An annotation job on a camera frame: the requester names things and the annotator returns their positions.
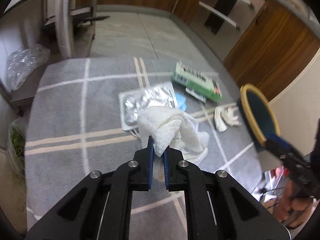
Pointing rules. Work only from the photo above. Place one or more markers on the silver foil pouch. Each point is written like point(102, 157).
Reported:
point(134, 102)

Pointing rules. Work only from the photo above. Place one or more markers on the person's right hand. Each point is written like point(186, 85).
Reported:
point(293, 211)

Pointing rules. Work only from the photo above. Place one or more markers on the bag of green vegetables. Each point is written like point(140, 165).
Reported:
point(15, 146)

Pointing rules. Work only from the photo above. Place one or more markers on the small blister pack strip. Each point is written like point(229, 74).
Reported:
point(196, 95)

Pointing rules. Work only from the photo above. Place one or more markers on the green white cardboard box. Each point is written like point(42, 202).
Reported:
point(200, 83)

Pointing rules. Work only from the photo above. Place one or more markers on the small white crumpled tissue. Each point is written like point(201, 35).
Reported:
point(224, 118)

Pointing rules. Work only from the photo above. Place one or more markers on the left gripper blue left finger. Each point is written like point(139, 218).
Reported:
point(151, 161)

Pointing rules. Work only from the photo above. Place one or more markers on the black frying pan on rack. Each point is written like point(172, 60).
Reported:
point(83, 19)

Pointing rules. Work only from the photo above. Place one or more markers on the stainless steel shelf rack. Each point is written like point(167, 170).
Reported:
point(49, 23)

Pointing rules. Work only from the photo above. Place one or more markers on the grey checked floor mat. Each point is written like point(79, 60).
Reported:
point(75, 127)

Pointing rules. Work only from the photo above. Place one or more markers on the wooden kitchen cabinets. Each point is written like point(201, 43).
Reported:
point(276, 47)

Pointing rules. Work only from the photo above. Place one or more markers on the teal bin with yellow rim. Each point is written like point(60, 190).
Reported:
point(258, 115)

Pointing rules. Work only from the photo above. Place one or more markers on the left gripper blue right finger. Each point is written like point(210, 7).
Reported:
point(166, 169)

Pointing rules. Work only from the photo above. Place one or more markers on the stainless steel oven drawers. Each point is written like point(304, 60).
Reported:
point(224, 19)

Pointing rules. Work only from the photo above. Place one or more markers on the clear plastic bag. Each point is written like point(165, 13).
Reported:
point(21, 63)

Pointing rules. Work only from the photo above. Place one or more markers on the white paper towel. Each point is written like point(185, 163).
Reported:
point(171, 127)

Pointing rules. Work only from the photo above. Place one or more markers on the light blue plastic glove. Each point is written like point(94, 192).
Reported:
point(181, 101)

